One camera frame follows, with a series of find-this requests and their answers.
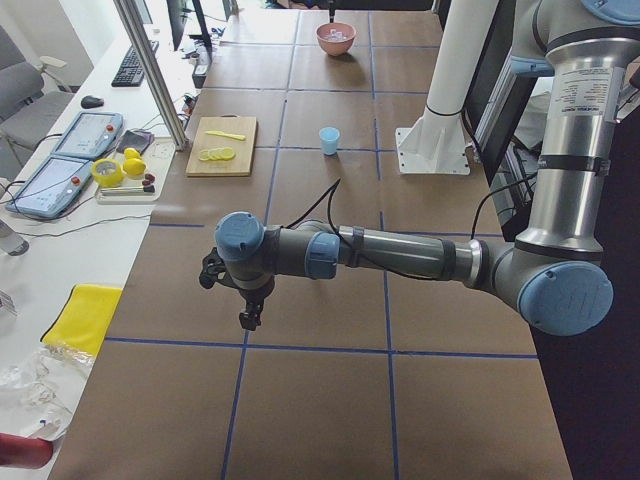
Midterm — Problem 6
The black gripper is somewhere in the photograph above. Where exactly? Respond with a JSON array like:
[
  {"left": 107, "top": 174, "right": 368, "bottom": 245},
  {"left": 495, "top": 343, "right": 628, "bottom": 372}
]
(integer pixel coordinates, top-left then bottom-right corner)
[{"left": 198, "top": 247, "right": 275, "bottom": 329}]

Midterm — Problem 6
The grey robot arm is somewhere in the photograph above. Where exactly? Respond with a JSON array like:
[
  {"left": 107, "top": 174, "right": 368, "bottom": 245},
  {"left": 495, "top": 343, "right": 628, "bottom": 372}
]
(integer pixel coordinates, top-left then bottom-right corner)
[{"left": 199, "top": 1, "right": 639, "bottom": 336}]

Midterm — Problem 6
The light blue cup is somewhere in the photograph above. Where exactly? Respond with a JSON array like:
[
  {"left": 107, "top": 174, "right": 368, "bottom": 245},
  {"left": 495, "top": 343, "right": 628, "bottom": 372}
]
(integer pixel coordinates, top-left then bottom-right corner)
[{"left": 319, "top": 126, "right": 340, "bottom": 156}]

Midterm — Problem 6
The pink bowl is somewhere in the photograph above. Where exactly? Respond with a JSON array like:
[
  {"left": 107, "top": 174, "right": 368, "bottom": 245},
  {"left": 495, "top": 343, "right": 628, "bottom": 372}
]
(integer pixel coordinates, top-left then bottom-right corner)
[{"left": 316, "top": 22, "right": 357, "bottom": 56}]

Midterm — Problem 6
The black monitor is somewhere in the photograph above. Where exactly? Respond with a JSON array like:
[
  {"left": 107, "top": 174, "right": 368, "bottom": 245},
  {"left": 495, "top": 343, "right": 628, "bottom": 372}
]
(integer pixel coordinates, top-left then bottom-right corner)
[{"left": 166, "top": 0, "right": 212, "bottom": 51}]

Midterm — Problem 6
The wooden cutting board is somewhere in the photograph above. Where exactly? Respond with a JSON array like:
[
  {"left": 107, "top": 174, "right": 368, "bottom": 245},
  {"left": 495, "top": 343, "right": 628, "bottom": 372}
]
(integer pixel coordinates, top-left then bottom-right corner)
[{"left": 185, "top": 116, "right": 257, "bottom": 177}]

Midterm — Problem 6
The yellow cloth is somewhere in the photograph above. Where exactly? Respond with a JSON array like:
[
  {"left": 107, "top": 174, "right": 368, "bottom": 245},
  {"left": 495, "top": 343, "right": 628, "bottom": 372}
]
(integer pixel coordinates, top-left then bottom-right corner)
[{"left": 40, "top": 284, "right": 122, "bottom": 357}]

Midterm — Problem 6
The white tray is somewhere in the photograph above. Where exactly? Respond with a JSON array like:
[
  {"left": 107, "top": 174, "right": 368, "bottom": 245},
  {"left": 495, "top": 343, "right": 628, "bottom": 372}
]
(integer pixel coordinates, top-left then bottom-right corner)
[{"left": 95, "top": 173, "right": 162, "bottom": 205}]

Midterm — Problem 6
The yellow plastic knife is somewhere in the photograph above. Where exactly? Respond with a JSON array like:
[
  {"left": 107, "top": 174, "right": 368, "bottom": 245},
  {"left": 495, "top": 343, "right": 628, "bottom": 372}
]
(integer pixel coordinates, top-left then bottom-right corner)
[{"left": 205, "top": 130, "right": 247, "bottom": 141}]

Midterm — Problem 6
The yellow tape roll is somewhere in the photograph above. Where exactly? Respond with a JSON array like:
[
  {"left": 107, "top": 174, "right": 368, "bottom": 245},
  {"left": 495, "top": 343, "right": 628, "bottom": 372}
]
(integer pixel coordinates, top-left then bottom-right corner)
[{"left": 91, "top": 158, "right": 124, "bottom": 188}]

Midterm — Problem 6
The black keyboard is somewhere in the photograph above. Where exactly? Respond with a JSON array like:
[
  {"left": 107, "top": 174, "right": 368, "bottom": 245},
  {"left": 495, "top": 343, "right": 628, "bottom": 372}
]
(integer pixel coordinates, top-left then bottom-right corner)
[{"left": 111, "top": 46, "right": 145, "bottom": 88}]

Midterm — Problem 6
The dark wallet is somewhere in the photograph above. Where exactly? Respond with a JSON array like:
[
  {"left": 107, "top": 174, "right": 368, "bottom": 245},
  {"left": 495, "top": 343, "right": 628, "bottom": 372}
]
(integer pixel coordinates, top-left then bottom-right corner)
[{"left": 116, "top": 129, "right": 155, "bottom": 154}]

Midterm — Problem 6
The clear plastic bag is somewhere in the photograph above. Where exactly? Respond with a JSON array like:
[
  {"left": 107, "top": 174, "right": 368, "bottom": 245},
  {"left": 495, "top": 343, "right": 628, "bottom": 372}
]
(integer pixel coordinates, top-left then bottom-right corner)
[{"left": 1, "top": 346, "right": 95, "bottom": 441}]

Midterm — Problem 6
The lower teach pendant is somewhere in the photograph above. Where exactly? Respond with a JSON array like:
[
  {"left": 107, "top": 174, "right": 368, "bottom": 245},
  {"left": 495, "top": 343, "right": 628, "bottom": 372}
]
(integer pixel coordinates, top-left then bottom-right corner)
[{"left": 6, "top": 154, "right": 93, "bottom": 219}]

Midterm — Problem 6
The teach pendant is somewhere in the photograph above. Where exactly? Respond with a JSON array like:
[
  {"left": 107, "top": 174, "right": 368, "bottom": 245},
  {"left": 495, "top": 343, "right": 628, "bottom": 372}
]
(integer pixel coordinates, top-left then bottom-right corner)
[
  {"left": 6, "top": 154, "right": 93, "bottom": 219},
  {"left": 52, "top": 112, "right": 124, "bottom": 160}
]

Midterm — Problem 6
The upper teach pendant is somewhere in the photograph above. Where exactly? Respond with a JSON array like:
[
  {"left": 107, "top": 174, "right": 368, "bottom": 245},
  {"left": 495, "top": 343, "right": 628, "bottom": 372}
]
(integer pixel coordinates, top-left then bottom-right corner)
[{"left": 52, "top": 112, "right": 124, "bottom": 160}]

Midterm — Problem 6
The red bottle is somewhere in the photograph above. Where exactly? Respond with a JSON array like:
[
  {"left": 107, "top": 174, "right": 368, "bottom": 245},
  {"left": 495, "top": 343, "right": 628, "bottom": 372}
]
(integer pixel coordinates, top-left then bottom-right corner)
[{"left": 0, "top": 433, "right": 54, "bottom": 469}]

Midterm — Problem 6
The black computer mouse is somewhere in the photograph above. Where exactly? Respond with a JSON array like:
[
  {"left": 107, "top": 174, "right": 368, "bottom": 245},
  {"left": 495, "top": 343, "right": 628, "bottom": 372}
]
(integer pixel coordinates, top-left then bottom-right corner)
[{"left": 80, "top": 95, "right": 104, "bottom": 109}]

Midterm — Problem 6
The grey office chair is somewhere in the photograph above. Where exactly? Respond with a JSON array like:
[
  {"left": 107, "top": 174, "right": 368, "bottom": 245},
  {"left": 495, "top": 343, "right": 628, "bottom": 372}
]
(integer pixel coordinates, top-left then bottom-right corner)
[{"left": 1, "top": 31, "right": 74, "bottom": 165}]

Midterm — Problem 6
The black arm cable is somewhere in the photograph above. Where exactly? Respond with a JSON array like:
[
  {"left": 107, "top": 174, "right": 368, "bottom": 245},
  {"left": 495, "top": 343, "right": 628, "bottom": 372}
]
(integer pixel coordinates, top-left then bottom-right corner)
[{"left": 284, "top": 172, "right": 544, "bottom": 281}]

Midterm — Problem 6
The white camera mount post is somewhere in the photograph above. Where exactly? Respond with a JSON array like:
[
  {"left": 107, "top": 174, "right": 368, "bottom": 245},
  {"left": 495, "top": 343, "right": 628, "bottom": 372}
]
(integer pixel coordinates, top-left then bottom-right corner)
[{"left": 396, "top": 0, "right": 499, "bottom": 175}]

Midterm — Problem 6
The aluminium frame post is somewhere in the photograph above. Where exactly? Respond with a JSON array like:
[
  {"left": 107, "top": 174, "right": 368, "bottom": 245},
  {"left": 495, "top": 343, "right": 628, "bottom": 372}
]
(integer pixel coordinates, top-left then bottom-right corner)
[{"left": 114, "top": 0, "right": 189, "bottom": 151}]

